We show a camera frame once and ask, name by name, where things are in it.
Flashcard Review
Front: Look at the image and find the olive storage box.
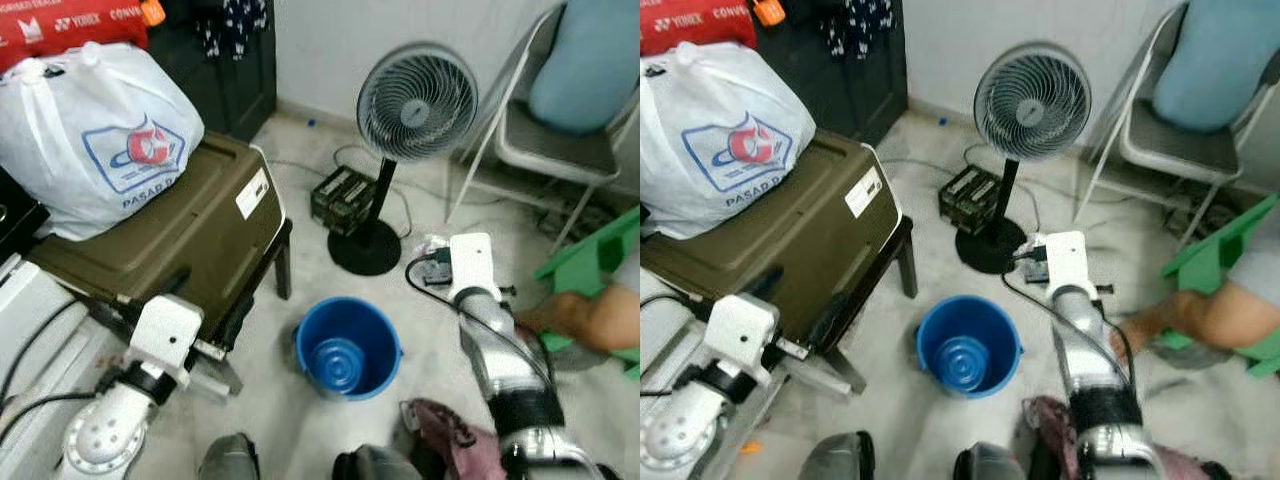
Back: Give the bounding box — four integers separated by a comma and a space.
25, 133, 291, 351
640, 133, 906, 353

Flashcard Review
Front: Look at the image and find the black low table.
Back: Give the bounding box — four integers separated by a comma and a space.
790, 215, 919, 396
180, 215, 294, 396

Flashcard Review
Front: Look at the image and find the blue plastic bucket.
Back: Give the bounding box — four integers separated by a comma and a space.
293, 296, 404, 402
915, 295, 1023, 399

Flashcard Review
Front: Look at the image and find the grey left robot leg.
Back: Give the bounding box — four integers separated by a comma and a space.
197, 433, 261, 480
797, 430, 876, 480

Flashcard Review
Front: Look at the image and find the grey robot leg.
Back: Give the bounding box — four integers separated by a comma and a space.
197, 433, 261, 480
333, 445, 421, 480
797, 430, 876, 480
952, 443, 1031, 480

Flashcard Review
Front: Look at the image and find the white ribbed appliance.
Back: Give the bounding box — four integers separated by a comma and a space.
640, 270, 791, 480
0, 255, 131, 480

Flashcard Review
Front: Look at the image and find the green plastic stool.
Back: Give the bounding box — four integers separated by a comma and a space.
533, 207, 641, 381
1160, 193, 1280, 379

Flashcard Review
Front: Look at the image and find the grey standing fan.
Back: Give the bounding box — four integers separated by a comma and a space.
328, 42, 479, 278
955, 42, 1093, 276

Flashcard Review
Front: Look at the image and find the grey folding chair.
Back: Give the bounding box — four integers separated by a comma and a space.
1075, 0, 1280, 251
445, 0, 641, 251

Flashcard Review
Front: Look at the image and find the person in grey clothes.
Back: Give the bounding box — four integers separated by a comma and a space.
1108, 205, 1280, 366
515, 248, 641, 353

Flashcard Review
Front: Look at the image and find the black device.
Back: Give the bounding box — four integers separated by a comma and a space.
0, 165, 49, 263

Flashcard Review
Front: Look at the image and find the white printed plastic bag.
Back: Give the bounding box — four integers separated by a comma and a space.
0, 42, 206, 241
640, 42, 816, 241

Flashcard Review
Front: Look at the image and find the grey right robot leg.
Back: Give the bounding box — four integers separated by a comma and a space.
952, 443, 1031, 480
333, 445, 421, 480

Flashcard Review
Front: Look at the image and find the black cabinet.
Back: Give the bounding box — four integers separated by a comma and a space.
757, 0, 909, 146
148, 0, 278, 143

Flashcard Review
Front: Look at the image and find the light blue cushion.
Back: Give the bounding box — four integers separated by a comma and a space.
528, 0, 641, 136
1152, 0, 1280, 134

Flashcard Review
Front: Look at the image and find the black dotted cloth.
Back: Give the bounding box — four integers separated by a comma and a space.
195, 0, 271, 61
820, 0, 896, 59

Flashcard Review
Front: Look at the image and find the red sports bag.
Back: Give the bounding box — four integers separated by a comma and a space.
0, 0, 151, 73
640, 0, 758, 56

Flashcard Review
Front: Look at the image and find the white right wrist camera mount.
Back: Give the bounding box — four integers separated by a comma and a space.
445, 233, 501, 301
1040, 231, 1091, 296

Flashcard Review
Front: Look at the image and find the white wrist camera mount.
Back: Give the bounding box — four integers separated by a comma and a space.
703, 293, 781, 376
125, 295, 206, 376
1040, 231, 1091, 296
445, 233, 501, 301

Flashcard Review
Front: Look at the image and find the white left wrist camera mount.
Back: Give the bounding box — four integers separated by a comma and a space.
703, 293, 781, 376
125, 295, 206, 376

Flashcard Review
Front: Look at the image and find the black box with handle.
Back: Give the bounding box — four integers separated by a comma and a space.
310, 165, 379, 236
938, 165, 1006, 236

